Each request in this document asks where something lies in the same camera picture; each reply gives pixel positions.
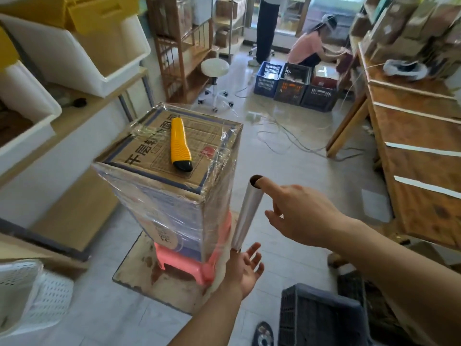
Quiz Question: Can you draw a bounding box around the clear stretch wrap roll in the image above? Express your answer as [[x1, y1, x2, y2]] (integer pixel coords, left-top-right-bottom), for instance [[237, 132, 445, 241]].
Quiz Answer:
[[230, 174, 265, 253]]

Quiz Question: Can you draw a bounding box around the person's left hand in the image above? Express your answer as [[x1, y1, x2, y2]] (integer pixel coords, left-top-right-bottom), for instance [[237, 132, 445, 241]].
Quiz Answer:
[[224, 243, 265, 300]]

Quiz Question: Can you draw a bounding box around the pink plastic stool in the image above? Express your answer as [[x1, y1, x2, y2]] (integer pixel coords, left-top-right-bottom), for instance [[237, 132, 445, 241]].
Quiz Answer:
[[154, 210, 233, 287]]

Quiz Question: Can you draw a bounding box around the white headset device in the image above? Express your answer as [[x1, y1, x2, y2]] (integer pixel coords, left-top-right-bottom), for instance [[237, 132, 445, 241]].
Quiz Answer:
[[382, 59, 430, 82]]

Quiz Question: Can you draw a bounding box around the blue plastic crate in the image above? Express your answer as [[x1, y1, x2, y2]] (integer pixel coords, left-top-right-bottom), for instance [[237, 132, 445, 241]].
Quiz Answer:
[[254, 61, 284, 99]]

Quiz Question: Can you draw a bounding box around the large white storage bin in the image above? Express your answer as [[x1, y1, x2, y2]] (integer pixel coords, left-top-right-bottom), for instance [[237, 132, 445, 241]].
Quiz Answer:
[[0, 12, 151, 99]]

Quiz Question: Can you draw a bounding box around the wooden wall shelf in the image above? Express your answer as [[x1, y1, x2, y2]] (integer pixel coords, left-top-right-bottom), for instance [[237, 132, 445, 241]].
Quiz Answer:
[[0, 66, 150, 188]]

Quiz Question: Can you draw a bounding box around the person's patterned shoe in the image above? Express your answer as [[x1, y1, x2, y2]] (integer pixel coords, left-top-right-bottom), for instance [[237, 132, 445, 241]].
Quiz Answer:
[[252, 321, 274, 346]]

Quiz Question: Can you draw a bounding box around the white round swivel stool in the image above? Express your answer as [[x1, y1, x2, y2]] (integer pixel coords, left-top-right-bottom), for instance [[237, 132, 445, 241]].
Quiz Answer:
[[197, 58, 235, 113]]

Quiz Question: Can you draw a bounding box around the dark grey plastic crate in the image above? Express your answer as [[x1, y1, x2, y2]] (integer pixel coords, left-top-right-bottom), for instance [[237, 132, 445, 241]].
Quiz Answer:
[[277, 283, 372, 346]]

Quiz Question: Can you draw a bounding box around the dark navy plastic crate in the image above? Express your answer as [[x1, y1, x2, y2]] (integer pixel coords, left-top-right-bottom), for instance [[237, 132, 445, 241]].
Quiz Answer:
[[300, 84, 339, 113]]

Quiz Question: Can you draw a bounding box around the person's right forearm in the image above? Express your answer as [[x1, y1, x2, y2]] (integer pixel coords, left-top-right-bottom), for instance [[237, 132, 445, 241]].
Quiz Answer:
[[326, 217, 461, 346]]

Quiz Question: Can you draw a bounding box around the yellow utility knife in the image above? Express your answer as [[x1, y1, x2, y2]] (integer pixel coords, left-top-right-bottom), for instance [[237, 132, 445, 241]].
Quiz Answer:
[[170, 117, 194, 173]]

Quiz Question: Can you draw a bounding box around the wooden shelf rack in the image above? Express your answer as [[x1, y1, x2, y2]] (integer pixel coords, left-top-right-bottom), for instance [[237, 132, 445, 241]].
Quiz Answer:
[[145, 0, 217, 105]]

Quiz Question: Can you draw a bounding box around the stained flat board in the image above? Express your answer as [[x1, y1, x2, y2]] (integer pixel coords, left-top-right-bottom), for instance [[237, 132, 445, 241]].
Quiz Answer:
[[112, 212, 239, 316]]

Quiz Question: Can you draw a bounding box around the person's left forearm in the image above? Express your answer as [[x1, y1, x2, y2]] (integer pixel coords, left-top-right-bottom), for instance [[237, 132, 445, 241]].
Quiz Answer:
[[167, 283, 245, 346]]

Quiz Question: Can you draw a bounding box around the yellow bin lid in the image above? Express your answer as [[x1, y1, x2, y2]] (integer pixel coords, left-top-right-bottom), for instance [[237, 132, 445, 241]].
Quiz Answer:
[[0, 0, 141, 36]]

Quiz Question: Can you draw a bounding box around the yellow plastic container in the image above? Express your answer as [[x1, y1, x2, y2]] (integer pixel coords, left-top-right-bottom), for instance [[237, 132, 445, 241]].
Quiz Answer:
[[0, 28, 19, 70]]

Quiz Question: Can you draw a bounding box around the white perforated plastic basket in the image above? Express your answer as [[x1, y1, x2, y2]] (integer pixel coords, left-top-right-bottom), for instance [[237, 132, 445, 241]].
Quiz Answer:
[[0, 259, 75, 338]]

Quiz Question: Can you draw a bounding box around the long wooden workbench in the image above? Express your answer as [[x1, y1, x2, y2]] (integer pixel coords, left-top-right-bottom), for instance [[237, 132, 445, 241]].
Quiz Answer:
[[326, 43, 461, 253]]

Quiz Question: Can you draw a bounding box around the black crate with orange contents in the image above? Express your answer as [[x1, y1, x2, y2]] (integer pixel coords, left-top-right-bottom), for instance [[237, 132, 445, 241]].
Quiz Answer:
[[273, 63, 312, 106]]

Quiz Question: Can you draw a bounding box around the tangle of floor cables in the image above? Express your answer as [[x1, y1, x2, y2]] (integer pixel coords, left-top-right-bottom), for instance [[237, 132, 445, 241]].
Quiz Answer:
[[234, 83, 368, 163]]

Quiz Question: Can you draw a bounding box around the metal shelf with boxes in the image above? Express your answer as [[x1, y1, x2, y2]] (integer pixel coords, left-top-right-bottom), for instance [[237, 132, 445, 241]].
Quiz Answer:
[[213, 0, 248, 59]]

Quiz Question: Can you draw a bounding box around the person's right hand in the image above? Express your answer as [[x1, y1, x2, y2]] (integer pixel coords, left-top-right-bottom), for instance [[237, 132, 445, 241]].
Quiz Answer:
[[257, 176, 349, 250]]

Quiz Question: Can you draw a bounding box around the plastic-wrapped cardboard box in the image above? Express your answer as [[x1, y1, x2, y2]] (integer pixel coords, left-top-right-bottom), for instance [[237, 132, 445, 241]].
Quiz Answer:
[[92, 102, 244, 265]]

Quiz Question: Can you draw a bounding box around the pile of cardboard boxes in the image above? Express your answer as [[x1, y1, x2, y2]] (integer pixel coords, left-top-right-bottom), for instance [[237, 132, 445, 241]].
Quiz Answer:
[[349, 0, 461, 65]]

